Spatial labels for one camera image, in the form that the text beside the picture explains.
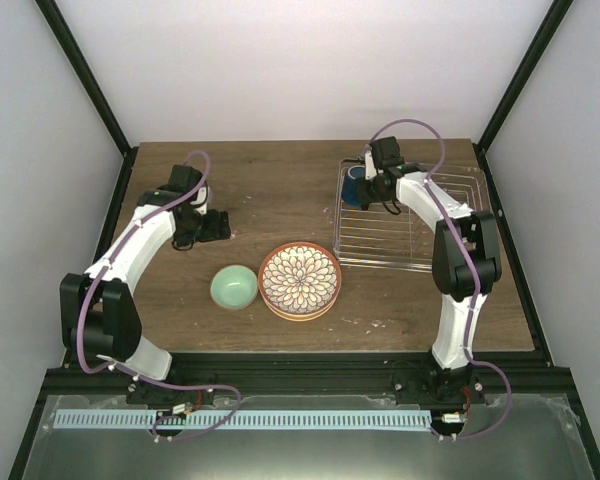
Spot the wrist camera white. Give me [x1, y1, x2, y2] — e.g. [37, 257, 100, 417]
[190, 185, 213, 208]
[364, 146, 377, 180]

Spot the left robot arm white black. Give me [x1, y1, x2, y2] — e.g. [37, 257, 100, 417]
[60, 164, 231, 404]

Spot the right black frame post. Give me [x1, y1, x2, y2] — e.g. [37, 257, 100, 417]
[477, 0, 575, 151]

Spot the light blue slotted cable duct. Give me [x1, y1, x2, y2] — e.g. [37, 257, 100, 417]
[52, 409, 432, 432]

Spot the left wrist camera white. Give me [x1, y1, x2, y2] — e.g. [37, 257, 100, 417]
[190, 185, 213, 208]

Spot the purple cable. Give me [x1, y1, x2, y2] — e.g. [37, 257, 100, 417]
[75, 149, 243, 443]
[368, 118, 513, 441]

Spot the left black frame post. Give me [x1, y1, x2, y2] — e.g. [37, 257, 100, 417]
[33, 0, 133, 155]

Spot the orange plate at stack bottom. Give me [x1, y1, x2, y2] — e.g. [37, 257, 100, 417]
[263, 297, 337, 322]

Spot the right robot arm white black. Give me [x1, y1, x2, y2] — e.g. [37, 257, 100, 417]
[356, 137, 502, 403]

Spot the black frame post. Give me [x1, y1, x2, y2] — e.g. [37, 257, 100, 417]
[477, 0, 575, 151]
[33, 0, 133, 155]

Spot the dark blue mug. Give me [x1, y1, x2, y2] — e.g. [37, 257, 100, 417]
[340, 165, 365, 208]

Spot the floral patterned orange-rim plate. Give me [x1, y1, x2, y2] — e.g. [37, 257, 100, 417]
[258, 242, 342, 309]

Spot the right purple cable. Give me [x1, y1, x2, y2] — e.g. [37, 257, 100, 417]
[368, 118, 513, 441]

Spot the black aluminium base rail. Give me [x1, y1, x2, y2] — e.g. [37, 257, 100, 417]
[40, 352, 577, 406]

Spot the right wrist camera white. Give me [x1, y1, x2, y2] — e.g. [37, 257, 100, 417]
[364, 146, 377, 180]

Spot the metal wire dish rack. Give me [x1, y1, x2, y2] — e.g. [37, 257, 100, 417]
[333, 159, 490, 273]

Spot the light green ceramic bowl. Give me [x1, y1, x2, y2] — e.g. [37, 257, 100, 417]
[210, 265, 258, 310]

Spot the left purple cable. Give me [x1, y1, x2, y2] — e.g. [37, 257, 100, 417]
[75, 149, 243, 443]

